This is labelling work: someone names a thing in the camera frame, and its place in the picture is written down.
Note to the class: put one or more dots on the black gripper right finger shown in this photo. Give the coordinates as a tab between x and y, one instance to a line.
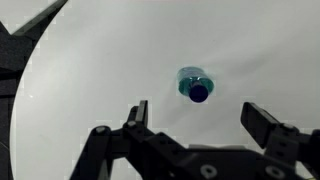
266	128

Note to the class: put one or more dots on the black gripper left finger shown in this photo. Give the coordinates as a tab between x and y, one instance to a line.
140	150

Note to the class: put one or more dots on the small teal bottle black cap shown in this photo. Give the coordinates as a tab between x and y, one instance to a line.
196	85

